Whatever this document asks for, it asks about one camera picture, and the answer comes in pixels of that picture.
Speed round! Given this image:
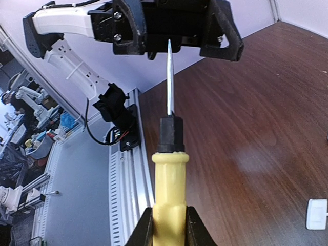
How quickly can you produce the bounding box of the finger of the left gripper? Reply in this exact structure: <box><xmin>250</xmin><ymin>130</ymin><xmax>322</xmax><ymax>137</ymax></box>
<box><xmin>199</xmin><ymin>1</ymin><xmax>244</xmax><ymax>62</ymax></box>
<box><xmin>112</xmin><ymin>1</ymin><xmax>147</xmax><ymax>55</ymax></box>

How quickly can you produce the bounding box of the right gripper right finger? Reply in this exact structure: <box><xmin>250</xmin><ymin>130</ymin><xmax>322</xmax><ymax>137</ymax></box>
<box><xmin>185</xmin><ymin>206</ymin><xmax>217</xmax><ymax>246</ymax></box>

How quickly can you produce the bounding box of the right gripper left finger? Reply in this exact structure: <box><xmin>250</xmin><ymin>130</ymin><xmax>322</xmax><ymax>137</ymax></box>
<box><xmin>125</xmin><ymin>207</ymin><xmax>153</xmax><ymax>246</ymax></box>

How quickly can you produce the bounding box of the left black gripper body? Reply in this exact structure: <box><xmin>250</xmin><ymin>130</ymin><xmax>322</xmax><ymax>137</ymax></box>
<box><xmin>88</xmin><ymin>1</ymin><xmax>209</xmax><ymax>60</ymax></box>

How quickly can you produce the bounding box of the yellow handled screwdriver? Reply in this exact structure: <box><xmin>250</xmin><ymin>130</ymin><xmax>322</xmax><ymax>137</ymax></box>
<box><xmin>152</xmin><ymin>43</ymin><xmax>189</xmax><ymax>245</ymax></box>

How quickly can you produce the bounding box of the white battery cover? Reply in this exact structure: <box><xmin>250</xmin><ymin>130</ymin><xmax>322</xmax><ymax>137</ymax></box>
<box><xmin>306</xmin><ymin>199</ymin><xmax>327</xmax><ymax>230</ymax></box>

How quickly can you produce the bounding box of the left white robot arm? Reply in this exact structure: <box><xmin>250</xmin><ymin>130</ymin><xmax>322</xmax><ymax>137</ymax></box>
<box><xmin>23</xmin><ymin>1</ymin><xmax>244</xmax><ymax>129</ymax></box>

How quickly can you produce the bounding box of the right aluminium frame post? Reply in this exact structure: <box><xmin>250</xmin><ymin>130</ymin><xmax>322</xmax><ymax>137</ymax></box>
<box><xmin>269</xmin><ymin>0</ymin><xmax>281</xmax><ymax>22</ymax></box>

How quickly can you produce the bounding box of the front aluminium rail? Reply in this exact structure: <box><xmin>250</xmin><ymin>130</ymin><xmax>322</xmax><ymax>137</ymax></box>
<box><xmin>31</xmin><ymin>97</ymin><xmax>154</xmax><ymax>245</ymax></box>

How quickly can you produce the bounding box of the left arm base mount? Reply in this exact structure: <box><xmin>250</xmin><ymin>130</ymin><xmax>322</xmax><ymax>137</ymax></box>
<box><xmin>105</xmin><ymin>104</ymin><xmax>141</xmax><ymax>152</ymax></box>

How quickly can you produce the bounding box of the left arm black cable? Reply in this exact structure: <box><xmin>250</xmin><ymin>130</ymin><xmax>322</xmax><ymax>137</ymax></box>
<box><xmin>84</xmin><ymin>97</ymin><xmax>113</xmax><ymax>147</ymax></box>

